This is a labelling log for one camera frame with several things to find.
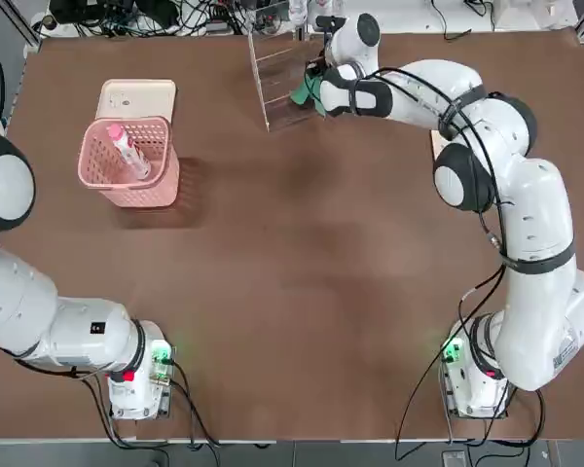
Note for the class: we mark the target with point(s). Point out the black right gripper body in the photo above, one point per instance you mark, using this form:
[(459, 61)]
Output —
[(316, 69)]

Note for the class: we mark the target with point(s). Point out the green microfibre cloth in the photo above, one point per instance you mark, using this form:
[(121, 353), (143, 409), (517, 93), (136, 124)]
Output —
[(304, 95)]

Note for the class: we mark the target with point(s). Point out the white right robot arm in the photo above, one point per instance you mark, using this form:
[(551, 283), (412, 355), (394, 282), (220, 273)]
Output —
[(535, 219)]

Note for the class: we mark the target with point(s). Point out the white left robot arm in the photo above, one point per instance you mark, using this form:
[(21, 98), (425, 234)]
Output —
[(78, 335)]

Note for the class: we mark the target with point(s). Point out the clear acrylic tiered shelf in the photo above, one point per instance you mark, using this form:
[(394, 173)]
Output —
[(277, 73)]

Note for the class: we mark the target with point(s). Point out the pink perforated plastic basket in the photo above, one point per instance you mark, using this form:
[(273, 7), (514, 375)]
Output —
[(141, 194)]

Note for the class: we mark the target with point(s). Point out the small electronics board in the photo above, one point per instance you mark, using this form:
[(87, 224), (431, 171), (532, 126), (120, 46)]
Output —
[(272, 19)]

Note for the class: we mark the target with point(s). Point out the cream tray with rabbit print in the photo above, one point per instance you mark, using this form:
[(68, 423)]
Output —
[(436, 143), (136, 97)]

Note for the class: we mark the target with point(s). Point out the black device box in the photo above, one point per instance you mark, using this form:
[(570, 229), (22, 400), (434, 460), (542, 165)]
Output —
[(92, 10)]

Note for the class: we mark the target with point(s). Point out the green lit connector board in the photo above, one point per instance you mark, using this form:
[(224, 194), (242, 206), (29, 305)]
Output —
[(451, 350), (161, 357)]

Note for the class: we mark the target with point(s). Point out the grey socket box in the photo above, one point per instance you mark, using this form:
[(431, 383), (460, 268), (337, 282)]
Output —
[(453, 459)]

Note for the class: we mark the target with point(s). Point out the aluminium frame post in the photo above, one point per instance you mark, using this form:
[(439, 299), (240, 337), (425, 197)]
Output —
[(302, 34)]

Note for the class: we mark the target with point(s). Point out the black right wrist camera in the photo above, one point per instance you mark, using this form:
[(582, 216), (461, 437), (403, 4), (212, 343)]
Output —
[(331, 22)]

